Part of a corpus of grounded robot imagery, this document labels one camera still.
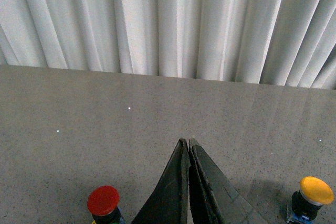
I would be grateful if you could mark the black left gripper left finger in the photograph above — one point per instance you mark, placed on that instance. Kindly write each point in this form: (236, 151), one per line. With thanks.
(168, 202)

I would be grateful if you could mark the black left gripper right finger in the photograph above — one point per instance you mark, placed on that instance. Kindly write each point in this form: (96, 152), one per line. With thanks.
(213, 199)

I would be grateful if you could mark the yellow mushroom push button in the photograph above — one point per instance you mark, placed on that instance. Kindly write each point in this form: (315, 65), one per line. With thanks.
(308, 200)

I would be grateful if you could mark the red mushroom push button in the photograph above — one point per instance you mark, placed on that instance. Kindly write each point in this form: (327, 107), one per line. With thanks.
(103, 205)

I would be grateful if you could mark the white pleated curtain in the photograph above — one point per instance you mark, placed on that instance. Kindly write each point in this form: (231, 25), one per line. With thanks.
(279, 42)

